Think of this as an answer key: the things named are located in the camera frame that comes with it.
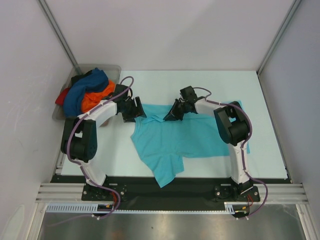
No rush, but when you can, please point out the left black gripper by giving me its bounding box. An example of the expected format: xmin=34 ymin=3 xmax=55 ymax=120
xmin=120 ymin=96 xmax=146 ymax=123

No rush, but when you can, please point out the light blue t-shirt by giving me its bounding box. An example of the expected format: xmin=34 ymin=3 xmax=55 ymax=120
xmin=129 ymin=99 xmax=251 ymax=189

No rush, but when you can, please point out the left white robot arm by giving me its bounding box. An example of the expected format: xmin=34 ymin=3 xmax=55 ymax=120
xmin=60 ymin=84 xmax=146 ymax=200

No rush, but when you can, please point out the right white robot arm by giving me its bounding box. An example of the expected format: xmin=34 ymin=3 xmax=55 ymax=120
xmin=163 ymin=86 xmax=253 ymax=201

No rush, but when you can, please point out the orange t-shirt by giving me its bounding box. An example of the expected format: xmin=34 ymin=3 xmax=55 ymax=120
xmin=81 ymin=80 xmax=116 ymax=113

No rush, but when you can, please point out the grey plastic tray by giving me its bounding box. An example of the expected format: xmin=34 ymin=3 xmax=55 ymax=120
xmin=52 ymin=63 xmax=122 ymax=121

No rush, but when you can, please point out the dark blue t-shirt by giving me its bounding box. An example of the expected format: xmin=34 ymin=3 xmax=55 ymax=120
xmin=62 ymin=68 xmax=109 ymax=118

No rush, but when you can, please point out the black t-shirt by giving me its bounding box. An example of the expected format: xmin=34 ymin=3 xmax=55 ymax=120
xmin=71 ymin=70 xmax=92 ymax=86

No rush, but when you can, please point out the red t-shirt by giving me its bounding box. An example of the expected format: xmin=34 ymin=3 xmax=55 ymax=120
xmin=55 ymin=88 xmax=70 ymax=106

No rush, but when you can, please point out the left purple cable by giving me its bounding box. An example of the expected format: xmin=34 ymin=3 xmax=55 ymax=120
xmin=47 ymin=76 xmax=135 ymax=227

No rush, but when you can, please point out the purple cable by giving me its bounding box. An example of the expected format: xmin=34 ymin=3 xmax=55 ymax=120
xmin=192 ymin=86 xmax=270 ymax=221
xmin=47 ymin=76 xmax=135 ymax=227

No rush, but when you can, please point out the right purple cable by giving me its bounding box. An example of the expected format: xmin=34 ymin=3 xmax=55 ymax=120
xmin=192 ymin=86 xmax=270 ymax=221

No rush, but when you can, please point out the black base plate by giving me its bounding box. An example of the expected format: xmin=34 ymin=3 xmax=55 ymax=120
xmin=50 ymin=175 xmax=291 ymax=212

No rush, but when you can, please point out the white cable duct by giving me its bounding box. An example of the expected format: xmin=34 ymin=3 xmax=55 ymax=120
xmin=46 ymin=203 xmax=248 ymax=215

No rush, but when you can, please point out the left aluminium corner post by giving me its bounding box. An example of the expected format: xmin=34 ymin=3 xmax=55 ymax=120
xmin=36 ymin=0 xmax=82 ymax=75

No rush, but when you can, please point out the aluminium corner post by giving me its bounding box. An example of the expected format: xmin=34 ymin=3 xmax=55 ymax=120
xmin=256 ymin=0 xmax=304 ymax=78
xmin=36 ymin=0 xmax=82 ymax=75

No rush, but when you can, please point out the right aluminium corner post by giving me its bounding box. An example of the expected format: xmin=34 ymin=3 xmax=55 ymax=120
xmin=256 ymin=0 xmax=304 ymax=78

